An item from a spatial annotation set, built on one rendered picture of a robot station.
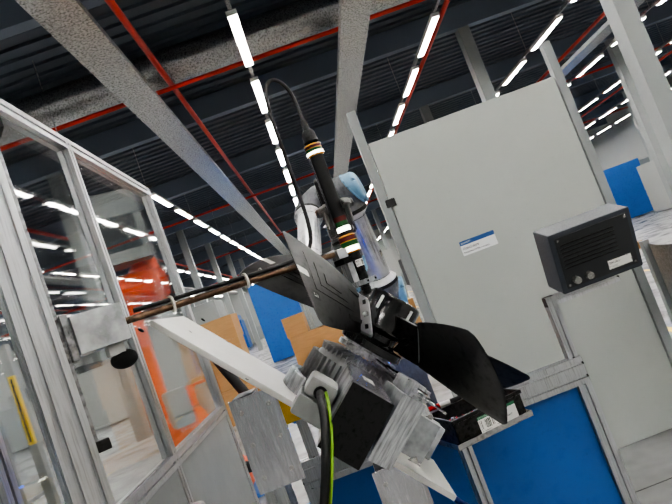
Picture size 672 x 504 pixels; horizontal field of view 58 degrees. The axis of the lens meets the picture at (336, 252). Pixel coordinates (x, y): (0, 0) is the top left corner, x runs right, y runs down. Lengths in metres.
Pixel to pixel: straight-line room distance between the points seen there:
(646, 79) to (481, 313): 5.23
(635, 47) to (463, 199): 5.10
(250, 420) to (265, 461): 0.09
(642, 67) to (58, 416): 7.62
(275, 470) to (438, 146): 2.41
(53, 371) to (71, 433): 0.11
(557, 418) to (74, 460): 1.36
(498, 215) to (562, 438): 1.69
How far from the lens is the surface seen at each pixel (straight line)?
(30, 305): 1.14
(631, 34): 8.23
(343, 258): 1.43
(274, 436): 1.32
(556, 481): 2.02
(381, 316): 1.32
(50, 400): 1.14
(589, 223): 1.93
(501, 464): 1.95
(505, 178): 3.46
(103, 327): 1.16
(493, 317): 3.37
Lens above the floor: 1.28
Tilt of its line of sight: 4 degrees up
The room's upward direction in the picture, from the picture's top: 20 degrees counter-clockwise
